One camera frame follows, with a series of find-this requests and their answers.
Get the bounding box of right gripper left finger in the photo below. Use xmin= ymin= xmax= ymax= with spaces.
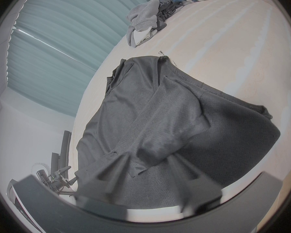
xmin=75 ymin=153 xmax=131 ymax=207

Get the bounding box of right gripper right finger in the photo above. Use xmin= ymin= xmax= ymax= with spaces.
xmin=170 ymin=154 xmax=223 ymax=213

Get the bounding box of black T-shirt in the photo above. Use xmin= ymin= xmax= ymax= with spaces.
xmin=74 ymin=56 xmax=281 ymax=208

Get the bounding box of pile of clothes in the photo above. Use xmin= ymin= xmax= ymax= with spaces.
xmin=126 ymin=0 xmax=216 ymax=48

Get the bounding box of black dressing table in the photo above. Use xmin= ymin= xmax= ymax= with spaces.
xmin=51 ymin=152 xmax=60 ymax=177

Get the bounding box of black chest of drawers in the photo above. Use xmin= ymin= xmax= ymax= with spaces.
xmin=59 ymin=130 xmax=72 ymax=179

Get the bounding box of round white-framed mirror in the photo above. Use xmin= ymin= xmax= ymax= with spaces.
xmin=32 ymin=163 xmax=50 ymax=177

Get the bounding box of blue-green curtain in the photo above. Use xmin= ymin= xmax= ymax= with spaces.
xmin=15 ymin=0 xmax=148 ymax=70
xmin=6 ymin=29 xmax=98 ymax=117

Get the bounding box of bed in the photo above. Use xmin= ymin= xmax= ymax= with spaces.
xmin=71 ymin=0 xmax=291 ymax=224

